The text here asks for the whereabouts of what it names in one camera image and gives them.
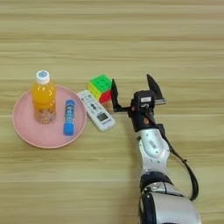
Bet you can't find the orange juice bottle white cap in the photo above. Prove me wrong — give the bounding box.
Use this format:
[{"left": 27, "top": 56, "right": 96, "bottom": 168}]
[{"left": 31, "top": 69, "right": 57, "bottom": 124}]

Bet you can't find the pink round plate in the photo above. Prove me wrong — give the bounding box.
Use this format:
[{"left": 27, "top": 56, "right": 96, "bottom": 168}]
[{"left": 11, "top": 85, "right": 88, "bottom": 150}]

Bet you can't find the small black box white label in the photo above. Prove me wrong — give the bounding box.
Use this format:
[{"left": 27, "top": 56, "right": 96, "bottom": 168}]
[{"left": 133, "top": 89, "right": 156, "bottom": 109}]

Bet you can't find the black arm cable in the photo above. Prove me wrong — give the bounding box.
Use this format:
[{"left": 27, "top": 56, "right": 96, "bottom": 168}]
[{"left": 144, "top": 111, "right": 200, "bottom": 202}]

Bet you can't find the blue glue stick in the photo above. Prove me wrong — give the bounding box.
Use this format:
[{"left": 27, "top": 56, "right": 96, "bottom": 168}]
[{"left": 63, "top": 99, "right": 76, "bottom": 137}]

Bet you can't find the colourful puzzle cube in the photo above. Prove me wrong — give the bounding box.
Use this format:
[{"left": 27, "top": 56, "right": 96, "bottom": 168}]
[{"left": 87, "top": 73, "right": 113, "bottom": 104}]

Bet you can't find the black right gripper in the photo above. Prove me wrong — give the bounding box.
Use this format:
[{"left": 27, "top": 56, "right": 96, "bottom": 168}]
[{"left": 110, "top": 73, "right": 167, "bottom": 133}]

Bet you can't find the white remote control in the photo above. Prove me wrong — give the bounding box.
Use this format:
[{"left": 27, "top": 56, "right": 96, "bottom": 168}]
[{"left": 76, "top": 89, "right": 116, "bottom": 132}]

